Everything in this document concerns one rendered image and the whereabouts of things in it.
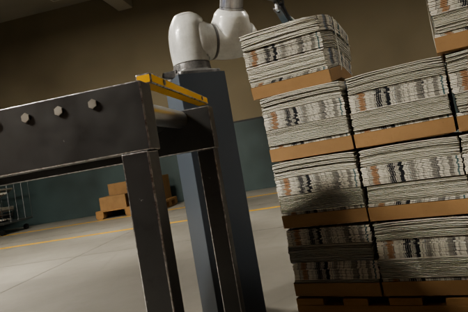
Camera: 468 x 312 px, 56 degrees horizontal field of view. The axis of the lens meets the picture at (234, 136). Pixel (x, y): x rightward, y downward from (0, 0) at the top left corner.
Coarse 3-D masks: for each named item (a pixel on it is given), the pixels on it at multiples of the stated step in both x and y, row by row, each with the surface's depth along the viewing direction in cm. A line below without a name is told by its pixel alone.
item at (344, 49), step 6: (336, 24) 163; (336, 30) 162; (342, 30) 169; (342, 36) 168; (342, 42) 166; (348, 42) 175; (342, 48) 165; (348, 48) 174; (342, 54) 165; (348, 54) 172; (342, 60) 163; (348, 60) 172; (348, 66) 171
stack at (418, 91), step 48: (288, 96) 148; (336, 96) 140; (384, 96) 134; (432, 96) 127; (288, 144) 149; (384, 144) 136; (432, 144) 128; (288, 192) 149; (336, 192) 142; (384, 192) 135; (432, 192) 129; (288, 240) 150; (336, 240) 143; (384, 240) 135; (432, 240) 129
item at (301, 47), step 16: (320, 16) 145; (256, 32) 151; (272, 32) 148; (288, 32) 146; (304, 32) 143; (320, 32) 143; (256, 48) 152; (272, 48) 151; (288, 48) 148; (304, 48) 145; (320, 48) 143; (256, 64) 153; (272, 64) 151; (288, 64) 149; (304, 64) 146; (320, 64) 144; (336, 64) 155; (256, 80) 155; (272, 80) 152
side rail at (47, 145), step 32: (64, 96) 77; (96, 96) 76; (128, 96) 75; (0, 128) 80; (32, 128) 78; (64, 128) 77; (96, 128) 76; (128, 128) 75; (0, 160) 79; (32, 160) 78; (64, 160) 77; (96, 160) 80
